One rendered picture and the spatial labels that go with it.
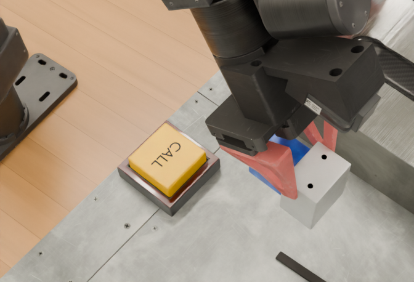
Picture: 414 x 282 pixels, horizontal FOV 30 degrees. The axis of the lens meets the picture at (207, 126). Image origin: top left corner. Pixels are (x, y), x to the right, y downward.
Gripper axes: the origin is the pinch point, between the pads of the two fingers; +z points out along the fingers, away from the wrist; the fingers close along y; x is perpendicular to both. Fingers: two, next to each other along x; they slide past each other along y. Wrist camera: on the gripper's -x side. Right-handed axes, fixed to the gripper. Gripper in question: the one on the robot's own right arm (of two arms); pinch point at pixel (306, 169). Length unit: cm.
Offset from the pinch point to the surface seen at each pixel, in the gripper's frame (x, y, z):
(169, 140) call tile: 20.3, -0.8, 2.3
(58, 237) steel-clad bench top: 24.5, -15.7, 4.4
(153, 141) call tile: 21.4, -1.9, 1.7
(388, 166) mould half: 1.5, 10.1, 9.9
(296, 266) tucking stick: 5.4, -2.3, 13.8
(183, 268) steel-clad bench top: 13.4, -9.7, 10.2
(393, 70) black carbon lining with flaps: 5.2, 18.7, 5.0
